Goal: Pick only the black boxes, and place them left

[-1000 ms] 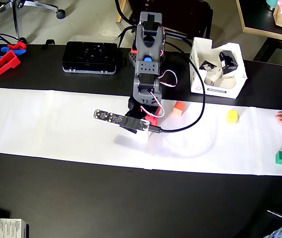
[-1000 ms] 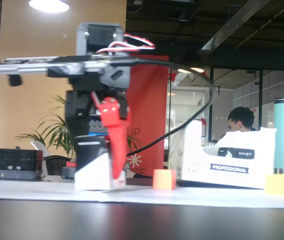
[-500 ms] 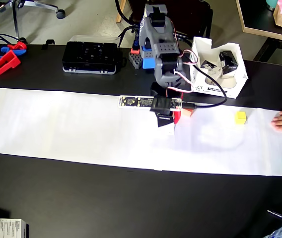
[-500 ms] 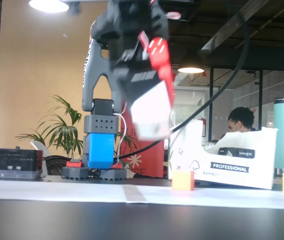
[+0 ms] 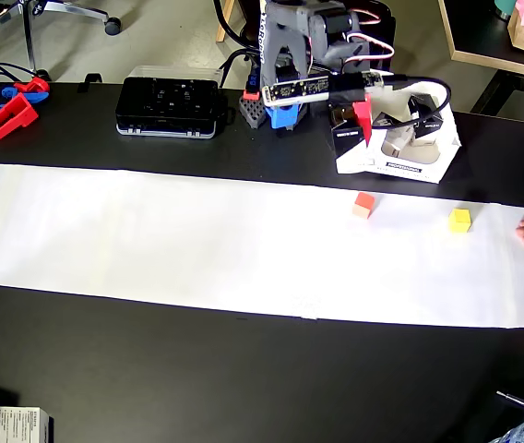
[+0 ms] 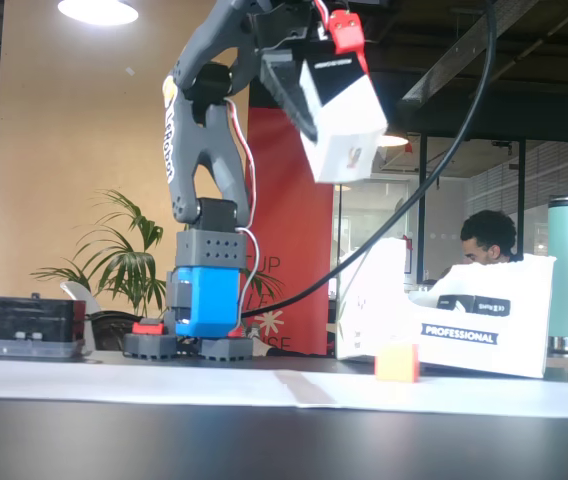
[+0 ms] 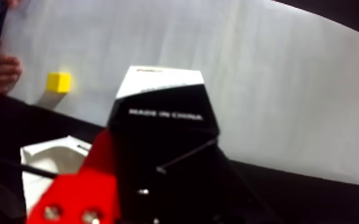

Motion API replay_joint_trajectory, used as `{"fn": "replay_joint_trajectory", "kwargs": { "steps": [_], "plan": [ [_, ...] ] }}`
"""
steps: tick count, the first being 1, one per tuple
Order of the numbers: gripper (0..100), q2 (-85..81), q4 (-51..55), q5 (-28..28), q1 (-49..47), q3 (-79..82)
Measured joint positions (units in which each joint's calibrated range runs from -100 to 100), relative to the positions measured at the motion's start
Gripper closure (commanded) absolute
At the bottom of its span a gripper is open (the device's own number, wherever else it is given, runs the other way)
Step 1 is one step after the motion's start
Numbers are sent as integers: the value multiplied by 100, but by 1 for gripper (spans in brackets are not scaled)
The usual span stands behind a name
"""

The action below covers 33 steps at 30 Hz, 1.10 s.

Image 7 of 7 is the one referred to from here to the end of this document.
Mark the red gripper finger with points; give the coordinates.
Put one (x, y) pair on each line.
(76, 197)

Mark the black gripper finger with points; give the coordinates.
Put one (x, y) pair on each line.
(229, 200)

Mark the black box white end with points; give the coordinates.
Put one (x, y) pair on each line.
(160, 78)

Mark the white cardboard box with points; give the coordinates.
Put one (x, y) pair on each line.
(35, 194)

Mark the small yellow cube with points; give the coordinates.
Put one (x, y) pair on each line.
(59, 82)

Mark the white paper sheet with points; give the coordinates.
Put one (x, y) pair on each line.
(276, 94)

